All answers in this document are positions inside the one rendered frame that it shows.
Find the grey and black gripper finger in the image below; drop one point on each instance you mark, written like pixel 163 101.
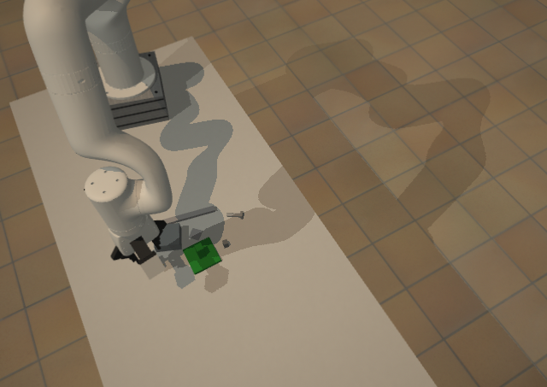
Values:
pixel 116 255
pixel 161 225

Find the grey long flat bar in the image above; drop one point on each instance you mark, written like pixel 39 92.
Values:
pixel 190 215

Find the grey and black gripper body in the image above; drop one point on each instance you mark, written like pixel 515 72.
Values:
pixel 148 232

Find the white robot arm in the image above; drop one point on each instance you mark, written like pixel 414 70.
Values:
pixel 56 32

